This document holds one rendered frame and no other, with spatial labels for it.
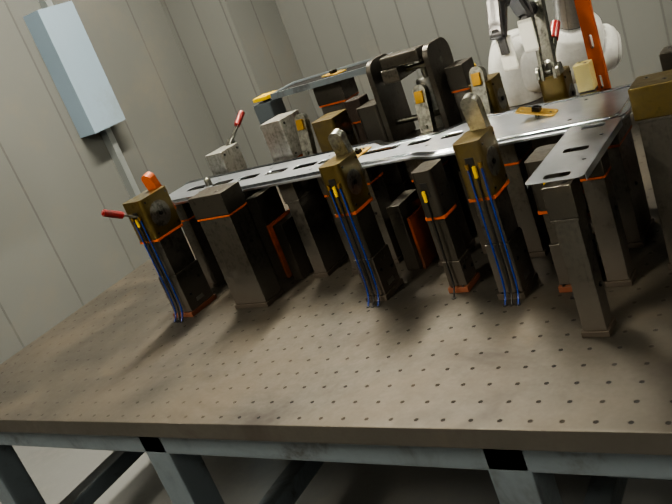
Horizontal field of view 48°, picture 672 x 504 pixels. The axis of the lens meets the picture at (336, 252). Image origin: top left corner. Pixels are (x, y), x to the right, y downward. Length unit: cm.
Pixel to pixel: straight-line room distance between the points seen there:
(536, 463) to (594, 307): 28
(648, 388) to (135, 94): 384
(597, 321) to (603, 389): 16
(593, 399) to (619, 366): 9
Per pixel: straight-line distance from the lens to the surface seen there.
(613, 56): 249
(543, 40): 181
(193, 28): 492
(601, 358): 135
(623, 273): 154
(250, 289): 203
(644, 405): 122
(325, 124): 207
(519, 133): 161
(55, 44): 425
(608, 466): 128
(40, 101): 425
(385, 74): 199
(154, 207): 213
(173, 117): 484
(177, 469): 185
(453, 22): 463
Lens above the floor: 141
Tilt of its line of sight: 19 degrees down
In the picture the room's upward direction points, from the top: 21 degrees counter-clockwise
